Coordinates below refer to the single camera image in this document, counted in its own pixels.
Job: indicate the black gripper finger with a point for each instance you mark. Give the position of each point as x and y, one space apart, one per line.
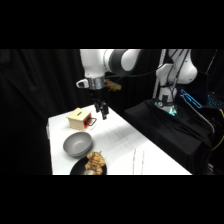
104 111
97 106

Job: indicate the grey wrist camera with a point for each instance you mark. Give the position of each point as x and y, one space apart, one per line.
82 83

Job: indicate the black curtain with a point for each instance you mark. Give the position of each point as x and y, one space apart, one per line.
33 100

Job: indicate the light wooden drawer box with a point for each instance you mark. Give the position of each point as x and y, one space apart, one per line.
77 119

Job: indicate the black plate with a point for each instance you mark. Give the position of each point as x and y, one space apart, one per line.
77 169

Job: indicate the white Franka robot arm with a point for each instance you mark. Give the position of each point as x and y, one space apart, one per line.
92 63

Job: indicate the yellow tag on wrist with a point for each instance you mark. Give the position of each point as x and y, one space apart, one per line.
114 86

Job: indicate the tan wooden toy figure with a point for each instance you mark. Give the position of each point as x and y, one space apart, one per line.
95 162

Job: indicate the blue lit device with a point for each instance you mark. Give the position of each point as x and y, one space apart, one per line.
190 97

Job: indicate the black cloth covered stand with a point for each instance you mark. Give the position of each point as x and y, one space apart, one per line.
173 133

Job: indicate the grey bowl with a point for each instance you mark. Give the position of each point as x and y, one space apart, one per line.
77 144

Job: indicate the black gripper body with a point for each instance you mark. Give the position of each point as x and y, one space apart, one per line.
98 95

